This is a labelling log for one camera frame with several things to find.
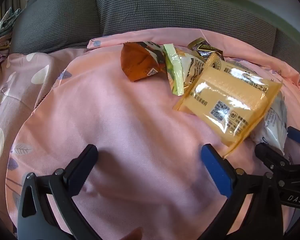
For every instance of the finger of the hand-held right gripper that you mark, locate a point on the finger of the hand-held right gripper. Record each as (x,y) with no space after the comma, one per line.
(271,156)
(298,135)

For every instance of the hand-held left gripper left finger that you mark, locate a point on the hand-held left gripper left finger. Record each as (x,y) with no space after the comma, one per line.
(86,163)

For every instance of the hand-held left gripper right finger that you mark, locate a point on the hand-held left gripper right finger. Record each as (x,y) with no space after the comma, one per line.
(216,172)

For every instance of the white blue snack packet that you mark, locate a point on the white blue snack packet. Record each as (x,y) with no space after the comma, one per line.
(275,125)

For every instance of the yellow snack packet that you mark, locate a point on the yellow snack packet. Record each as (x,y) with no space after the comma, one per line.
(227,97)

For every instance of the green white snack packet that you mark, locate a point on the green white snack packet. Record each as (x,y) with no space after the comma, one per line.
(173,70)

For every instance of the dark brown snack packet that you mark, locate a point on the dark brown snack packet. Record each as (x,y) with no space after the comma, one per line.
(202,48)

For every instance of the pink deer print blanket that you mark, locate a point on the pink deer print blanket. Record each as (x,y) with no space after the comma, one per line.
(115,120)

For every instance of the grey sofa back cushion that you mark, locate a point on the grey sofa back cushion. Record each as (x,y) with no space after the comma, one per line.
(57,17)
(292,47)
(177,10)

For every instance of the dotted lilac pink blanket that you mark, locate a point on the dotted lilac pink blanket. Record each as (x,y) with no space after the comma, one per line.
(20,92)

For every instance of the brown panda snack packet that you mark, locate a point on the brown panda snack packet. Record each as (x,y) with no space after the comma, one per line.
(137,62)

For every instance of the pile of folded cloths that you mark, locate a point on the pile of folded cloths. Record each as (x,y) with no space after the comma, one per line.
(5,27)

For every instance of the grey striped curtain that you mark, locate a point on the grey striped curtain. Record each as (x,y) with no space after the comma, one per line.
(10,5)

